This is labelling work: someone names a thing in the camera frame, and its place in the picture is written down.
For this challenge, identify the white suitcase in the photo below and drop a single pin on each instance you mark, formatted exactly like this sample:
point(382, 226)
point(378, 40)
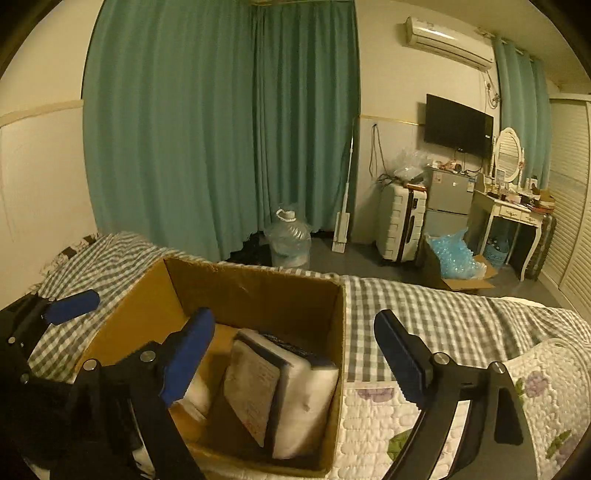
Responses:
point(400, 222)

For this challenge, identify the small teal window curtain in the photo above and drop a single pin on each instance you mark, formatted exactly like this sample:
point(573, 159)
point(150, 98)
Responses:
point(525, 106)

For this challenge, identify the checkered grey white bedsheet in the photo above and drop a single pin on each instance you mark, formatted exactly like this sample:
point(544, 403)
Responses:
point(474, 330)

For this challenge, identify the white louvered wardrobe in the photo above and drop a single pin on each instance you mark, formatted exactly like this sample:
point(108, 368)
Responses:
point(567, 267)

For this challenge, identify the oval white vanity mirror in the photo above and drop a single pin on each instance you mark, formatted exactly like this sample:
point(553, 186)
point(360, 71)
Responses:
point(508, 157)

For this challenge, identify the brown cardboard box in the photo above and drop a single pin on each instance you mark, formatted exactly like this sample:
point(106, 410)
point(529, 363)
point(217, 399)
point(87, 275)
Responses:
point(304, 310)

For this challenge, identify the clear water jug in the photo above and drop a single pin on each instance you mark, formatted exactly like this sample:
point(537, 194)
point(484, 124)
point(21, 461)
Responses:
point(289, 239)

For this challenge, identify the black wall television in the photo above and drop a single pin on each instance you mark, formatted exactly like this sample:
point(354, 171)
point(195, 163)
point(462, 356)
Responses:
point(459, 127)

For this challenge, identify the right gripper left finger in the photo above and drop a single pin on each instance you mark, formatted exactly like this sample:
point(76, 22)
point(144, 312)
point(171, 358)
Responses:
point(132, 397)

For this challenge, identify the white air conditioner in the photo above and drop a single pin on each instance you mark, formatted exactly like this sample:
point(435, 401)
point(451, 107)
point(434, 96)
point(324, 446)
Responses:
point(449, 43)

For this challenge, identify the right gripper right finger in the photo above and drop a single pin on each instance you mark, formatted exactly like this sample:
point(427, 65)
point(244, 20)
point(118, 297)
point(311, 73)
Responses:
point(496, 441)

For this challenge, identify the white dressing table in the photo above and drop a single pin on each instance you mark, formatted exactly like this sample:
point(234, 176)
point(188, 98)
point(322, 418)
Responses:
point(485, 209)

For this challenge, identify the silver mini fridge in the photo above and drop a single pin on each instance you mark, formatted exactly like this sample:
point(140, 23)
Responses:
point(449, 202)

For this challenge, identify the large teal curtain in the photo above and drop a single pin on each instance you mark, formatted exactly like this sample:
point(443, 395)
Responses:
point(202, 118)

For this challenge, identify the white floral quilt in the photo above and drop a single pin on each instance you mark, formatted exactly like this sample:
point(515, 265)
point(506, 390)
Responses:
point(552, 381)

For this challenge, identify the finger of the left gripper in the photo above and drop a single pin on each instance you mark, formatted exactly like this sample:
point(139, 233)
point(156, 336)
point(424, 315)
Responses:
point(39, 313)

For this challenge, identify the clear plastic bag pile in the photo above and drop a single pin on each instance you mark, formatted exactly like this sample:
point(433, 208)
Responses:
point(409, 164)

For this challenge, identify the blue basket under table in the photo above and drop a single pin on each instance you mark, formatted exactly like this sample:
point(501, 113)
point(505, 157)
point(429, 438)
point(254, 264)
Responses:
point(496, 252)

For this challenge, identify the white flat mop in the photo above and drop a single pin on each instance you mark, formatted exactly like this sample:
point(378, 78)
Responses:
point(342, 221)

